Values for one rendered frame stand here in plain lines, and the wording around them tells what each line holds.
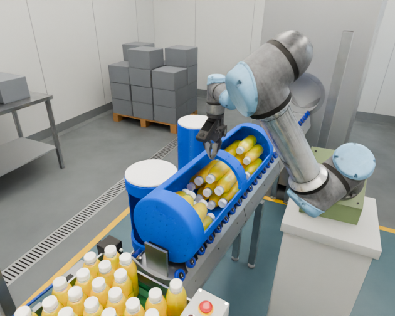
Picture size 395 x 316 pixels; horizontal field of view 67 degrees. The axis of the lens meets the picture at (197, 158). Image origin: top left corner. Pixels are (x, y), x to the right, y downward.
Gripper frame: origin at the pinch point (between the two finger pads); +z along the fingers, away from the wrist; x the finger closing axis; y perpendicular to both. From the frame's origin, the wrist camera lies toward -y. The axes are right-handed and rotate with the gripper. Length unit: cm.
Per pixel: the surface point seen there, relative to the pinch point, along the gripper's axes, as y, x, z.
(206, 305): -56, -29, 12
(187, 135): 66, 54, 26
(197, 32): 447, 269, -3
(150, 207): -37.0, 4.6, 5.2
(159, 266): -41.6, -1.6, 26.8
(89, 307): -72, 0, 15
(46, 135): 130, 336, 118
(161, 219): -37.0, 0.0, 8.7
